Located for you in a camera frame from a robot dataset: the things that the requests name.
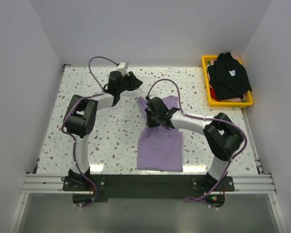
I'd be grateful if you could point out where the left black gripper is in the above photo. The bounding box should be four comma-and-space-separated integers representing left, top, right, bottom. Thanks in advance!
117, 71, 142, 94

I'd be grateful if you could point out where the purple t-shirt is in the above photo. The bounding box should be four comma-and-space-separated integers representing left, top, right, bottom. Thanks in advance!
136, 96, 184, 172

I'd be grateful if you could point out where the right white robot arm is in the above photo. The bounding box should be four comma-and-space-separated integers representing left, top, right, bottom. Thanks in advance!
145, 97, 247, 191

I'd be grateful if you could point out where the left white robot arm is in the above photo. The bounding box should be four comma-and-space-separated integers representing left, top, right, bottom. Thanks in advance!
62, 71, 143, 190

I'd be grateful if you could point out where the red garment in bin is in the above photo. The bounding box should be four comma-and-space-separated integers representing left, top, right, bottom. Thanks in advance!
210, 88, 217, 101

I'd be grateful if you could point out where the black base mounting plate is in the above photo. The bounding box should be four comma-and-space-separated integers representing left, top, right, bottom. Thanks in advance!
61, 174, 235, 205

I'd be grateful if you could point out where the yellow plastic bin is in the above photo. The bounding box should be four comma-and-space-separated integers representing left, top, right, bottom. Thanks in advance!
201, 55, 254, 108

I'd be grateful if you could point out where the pink garment in bin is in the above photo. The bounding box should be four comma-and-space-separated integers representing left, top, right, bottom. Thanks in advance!
226, 93, 247, 102

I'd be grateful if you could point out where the black t-shirt in bin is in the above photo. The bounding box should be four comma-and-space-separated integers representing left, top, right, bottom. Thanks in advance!
206, 52, 252, 101

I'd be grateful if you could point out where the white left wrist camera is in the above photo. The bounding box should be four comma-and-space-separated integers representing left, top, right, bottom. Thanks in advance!
117, 61, 128, 75

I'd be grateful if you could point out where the aluminium frame rail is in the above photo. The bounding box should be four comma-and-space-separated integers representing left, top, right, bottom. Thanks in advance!
21, 174, 277, 194

